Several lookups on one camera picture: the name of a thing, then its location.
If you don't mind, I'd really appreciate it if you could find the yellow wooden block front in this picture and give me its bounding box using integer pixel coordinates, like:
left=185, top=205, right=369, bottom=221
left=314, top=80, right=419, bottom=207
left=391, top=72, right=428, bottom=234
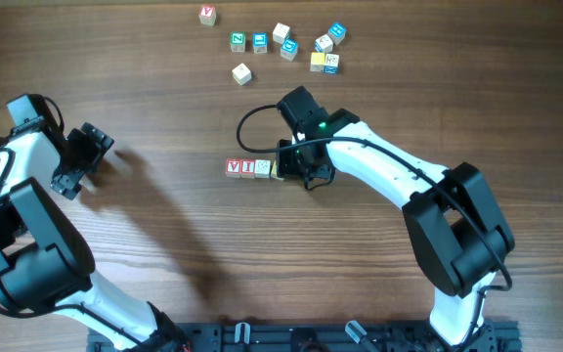
left=270, top=160, right=284, bottom=181

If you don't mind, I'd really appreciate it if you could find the yellow wooden block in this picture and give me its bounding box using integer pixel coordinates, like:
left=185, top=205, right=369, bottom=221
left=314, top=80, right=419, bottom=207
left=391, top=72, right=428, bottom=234
left=270, top=160, right=284, bottom=181
left=310, top=52, right=326, bottom=72

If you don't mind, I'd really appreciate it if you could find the plain wooden block lowest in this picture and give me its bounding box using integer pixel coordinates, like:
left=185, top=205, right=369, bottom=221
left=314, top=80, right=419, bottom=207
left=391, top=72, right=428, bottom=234
left=254, top=159, right=272, bottom=179

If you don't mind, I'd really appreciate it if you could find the red I wooden block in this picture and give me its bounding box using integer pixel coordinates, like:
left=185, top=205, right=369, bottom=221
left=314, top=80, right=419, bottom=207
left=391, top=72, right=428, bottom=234
left=239, top=159, right=256, bottom=179

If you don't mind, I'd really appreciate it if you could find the red A wooden block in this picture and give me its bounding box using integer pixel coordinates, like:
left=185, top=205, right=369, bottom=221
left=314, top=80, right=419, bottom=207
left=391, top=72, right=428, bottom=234
left=225, top=158, right=241, bottom=178

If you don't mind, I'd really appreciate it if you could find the block with blue side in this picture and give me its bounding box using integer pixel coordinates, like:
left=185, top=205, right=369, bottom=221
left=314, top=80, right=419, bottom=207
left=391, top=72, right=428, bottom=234
left=324, top=53, right=340, bottom=74

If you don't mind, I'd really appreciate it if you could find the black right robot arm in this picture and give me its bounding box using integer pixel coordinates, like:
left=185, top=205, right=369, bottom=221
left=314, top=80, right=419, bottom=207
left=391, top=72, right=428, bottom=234
left=276, top=86, right=515, bottom=349

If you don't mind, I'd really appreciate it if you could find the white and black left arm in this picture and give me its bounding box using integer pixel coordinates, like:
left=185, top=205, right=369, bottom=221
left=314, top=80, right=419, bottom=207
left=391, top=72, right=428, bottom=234
left=0, top=94, right=190, bottom=351

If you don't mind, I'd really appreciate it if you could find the violin picture wooden block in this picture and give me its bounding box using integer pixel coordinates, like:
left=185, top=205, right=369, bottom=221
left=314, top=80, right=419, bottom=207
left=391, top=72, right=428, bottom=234
left=232, top=63, right=252, bottom=86

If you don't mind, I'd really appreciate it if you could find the blue D wooden block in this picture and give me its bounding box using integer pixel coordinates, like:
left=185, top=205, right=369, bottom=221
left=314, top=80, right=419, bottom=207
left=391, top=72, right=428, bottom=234
left=281, top=39, right=298, bottom=61

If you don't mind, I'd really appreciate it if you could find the plain picture wooden block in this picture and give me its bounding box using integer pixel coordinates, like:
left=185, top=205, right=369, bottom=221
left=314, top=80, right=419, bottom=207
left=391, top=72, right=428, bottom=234
left=315, top=34, right=334, bottom=53

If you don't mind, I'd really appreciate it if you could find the blue letter wooden block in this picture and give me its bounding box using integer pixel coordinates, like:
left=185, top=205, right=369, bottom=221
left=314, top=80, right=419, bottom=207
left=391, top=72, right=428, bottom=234
left=252, top=32, right=268, bottom=54

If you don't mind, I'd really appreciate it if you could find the blue top right block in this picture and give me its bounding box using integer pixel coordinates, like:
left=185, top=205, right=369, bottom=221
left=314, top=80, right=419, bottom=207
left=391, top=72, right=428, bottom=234
left=327, top=22, right=347, bottom=45

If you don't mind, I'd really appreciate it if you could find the plain leaf wooden block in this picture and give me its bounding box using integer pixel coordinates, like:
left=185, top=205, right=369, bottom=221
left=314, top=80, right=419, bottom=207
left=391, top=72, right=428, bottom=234
left=273, top=22, right=290, bottom=44

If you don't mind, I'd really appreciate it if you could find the green Z wooden block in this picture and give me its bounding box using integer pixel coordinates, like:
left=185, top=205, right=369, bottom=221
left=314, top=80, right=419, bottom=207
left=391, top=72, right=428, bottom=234
left=230, top=31, right=246, bottom=53

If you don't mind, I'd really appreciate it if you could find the red Y wooden block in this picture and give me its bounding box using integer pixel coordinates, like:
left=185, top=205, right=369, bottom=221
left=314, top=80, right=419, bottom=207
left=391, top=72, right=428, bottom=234
left=198, top=5, right=217, bottom=26

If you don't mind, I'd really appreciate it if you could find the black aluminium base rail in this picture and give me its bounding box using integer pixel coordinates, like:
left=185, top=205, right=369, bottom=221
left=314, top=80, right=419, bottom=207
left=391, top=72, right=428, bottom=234
left=86, top=319, right=523, bottom=352

